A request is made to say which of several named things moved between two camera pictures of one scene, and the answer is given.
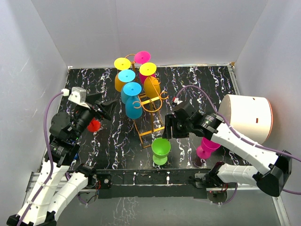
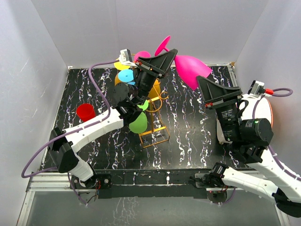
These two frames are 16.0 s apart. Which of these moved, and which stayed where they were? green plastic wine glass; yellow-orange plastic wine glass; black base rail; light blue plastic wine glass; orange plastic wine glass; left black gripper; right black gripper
Moved: green plastic wine glass; right black gripper; left black gripper
Stayed: yellow-orange plastic wine glass; black base rail; orange plastic wine glass; light blue plastic wine glass
